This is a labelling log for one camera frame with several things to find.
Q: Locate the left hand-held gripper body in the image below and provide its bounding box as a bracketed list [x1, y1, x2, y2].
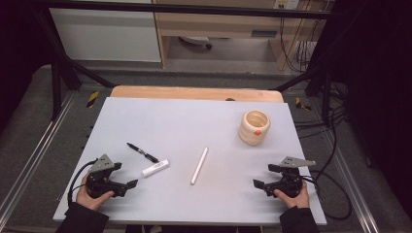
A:
[85, 153, 129, 199]

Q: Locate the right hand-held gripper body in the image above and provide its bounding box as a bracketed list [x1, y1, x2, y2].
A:
[262, 155, 317, 199]

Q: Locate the white marker with label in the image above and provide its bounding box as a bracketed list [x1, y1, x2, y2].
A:
[141, 158, 170, 179]

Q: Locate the ribbed wooden pen holder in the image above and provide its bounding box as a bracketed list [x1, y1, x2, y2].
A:
[238, 109, 272, 147]

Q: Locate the long white pen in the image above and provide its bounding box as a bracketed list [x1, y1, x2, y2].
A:
[189, 147, 210, 186]

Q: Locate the person's right hand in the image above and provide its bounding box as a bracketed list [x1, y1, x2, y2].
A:
[273, 180, 311, 210]

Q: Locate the person's left hand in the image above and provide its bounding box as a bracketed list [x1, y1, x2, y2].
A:
[75, 174, 116, 212]

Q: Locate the black pen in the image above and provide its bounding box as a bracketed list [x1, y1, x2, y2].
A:
[126, 142, 160, 164]

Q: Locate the yellow black floor tape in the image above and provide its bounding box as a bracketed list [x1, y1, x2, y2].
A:
[86, 90, 100, 109]
[294, 96, 312, 112]

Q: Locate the white table mat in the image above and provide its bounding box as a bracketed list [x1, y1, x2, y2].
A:
[52, 96, 327, 227]

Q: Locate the wooden table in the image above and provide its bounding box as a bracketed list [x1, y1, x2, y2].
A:
[109, 84, 285, 104]

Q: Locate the black curtain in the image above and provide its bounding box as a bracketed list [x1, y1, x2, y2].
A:
[310, 0, 412, 221]
[0, 0, 56, 130]

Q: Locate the white cabinet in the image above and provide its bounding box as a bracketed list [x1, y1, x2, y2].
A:
[49, 0, 162, 63]

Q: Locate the office chair base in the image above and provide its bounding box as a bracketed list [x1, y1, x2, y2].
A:
[178, 35, 214, 50]

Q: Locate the light wooden desk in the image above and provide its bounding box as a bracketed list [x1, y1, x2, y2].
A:
[151, 0, 326, 72]

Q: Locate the white power strip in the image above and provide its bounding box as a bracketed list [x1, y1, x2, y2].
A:
[273, 0, 301, 11]

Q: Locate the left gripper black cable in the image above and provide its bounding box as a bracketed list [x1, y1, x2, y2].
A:
[66, 157, 99, 207]

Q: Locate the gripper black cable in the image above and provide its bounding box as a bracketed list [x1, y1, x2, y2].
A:
[66, 157, 99, 207]
[302, 169, 354, 222]

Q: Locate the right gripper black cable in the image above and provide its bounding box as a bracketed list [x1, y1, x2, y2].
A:
[302, 169, 354, 222]

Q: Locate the aluminium floor rail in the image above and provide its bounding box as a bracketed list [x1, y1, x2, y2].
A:
[319, 129, 381, 233]
[0, 91, 76, 221]

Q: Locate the bundle of black floor cables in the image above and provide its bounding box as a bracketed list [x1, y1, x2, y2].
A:
[279, 16, 351, 183]

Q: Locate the black metal frame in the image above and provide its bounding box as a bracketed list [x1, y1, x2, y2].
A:
[30, 0, 344, 121]

